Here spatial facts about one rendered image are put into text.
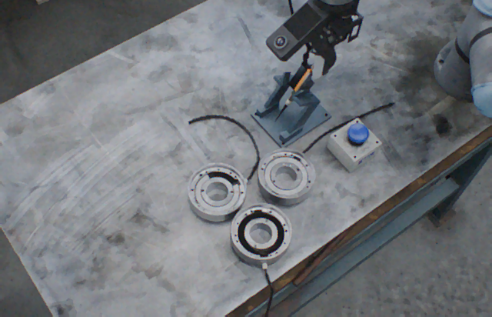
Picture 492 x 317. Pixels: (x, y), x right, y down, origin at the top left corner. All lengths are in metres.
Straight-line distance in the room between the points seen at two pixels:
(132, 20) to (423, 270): 1.40
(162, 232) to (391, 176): 0.44
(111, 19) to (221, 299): 1.62
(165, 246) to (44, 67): 1.40
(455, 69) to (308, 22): 0.41
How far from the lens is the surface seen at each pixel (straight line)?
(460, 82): 1.34
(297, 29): 1.03
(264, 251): 1.08
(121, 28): 2.48
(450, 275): 2.07
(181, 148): 1.20
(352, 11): 1.08
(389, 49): 1.40
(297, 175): 1.15
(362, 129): 1.17
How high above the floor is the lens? 1.83
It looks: 59 degrees down
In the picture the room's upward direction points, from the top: 5 degrees clockwise
